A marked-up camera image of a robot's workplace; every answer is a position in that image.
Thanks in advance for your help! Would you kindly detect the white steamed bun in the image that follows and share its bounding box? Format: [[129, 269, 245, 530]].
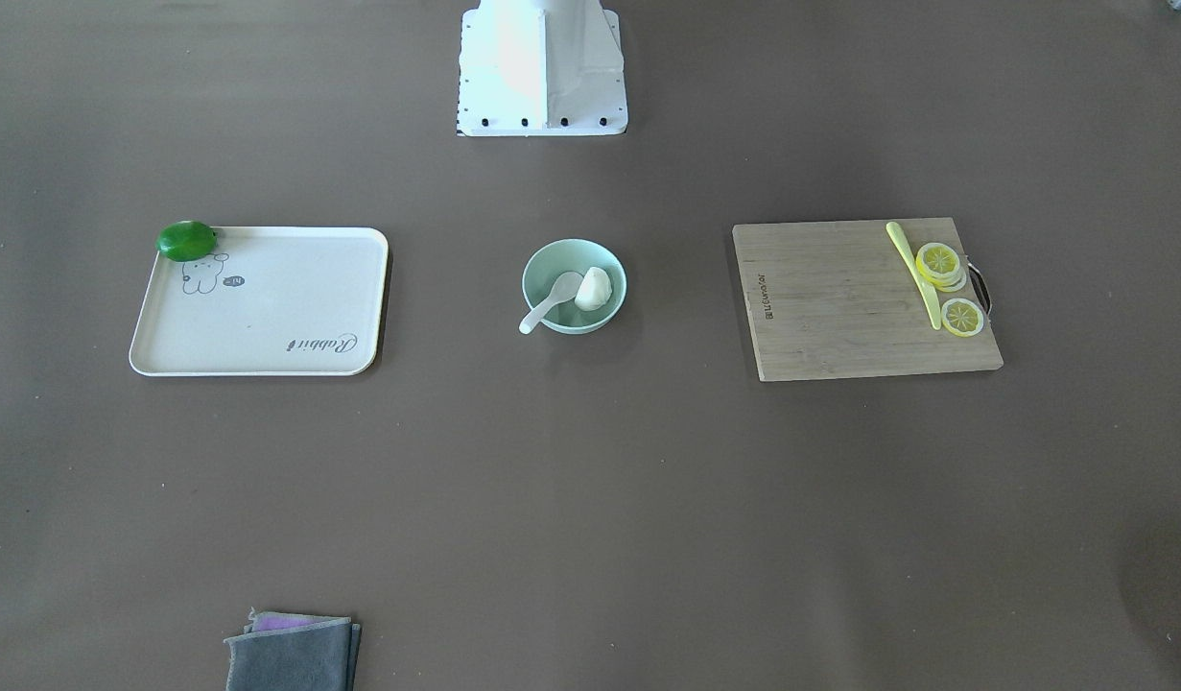
[[574, 267, 613, 312]]

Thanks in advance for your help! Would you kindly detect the white ceramic spoon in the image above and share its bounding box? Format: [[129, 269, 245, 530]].
[[517, 272, 583, 334]]

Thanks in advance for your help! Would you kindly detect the light green bowl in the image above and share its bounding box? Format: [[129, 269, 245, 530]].
[[521, 239, 628, 334]]

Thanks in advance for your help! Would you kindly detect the bamboo cutting board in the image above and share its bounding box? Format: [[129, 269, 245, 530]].
[[732, 220, 1004, 382]]

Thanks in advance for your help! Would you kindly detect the cream rabbit print tray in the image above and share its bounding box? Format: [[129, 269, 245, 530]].
[[129, 226, 390, 377]]

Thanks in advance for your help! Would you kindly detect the yellow plastic knife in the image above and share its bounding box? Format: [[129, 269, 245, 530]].
[[886, 222, 942, 331]]

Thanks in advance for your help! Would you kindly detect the lower lemon slice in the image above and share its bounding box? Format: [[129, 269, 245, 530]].
[[941, 298, 986, 338]]

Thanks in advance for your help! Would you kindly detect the green lime fruit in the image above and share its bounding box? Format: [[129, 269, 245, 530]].
[[155, 220, 218, 263]]

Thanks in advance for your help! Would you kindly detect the grey folded cloth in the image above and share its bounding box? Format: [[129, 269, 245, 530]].
[[224, 609, 363, 690]]

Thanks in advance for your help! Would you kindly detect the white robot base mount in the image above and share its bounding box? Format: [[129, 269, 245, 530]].
[[456, 1, 629, 137]]

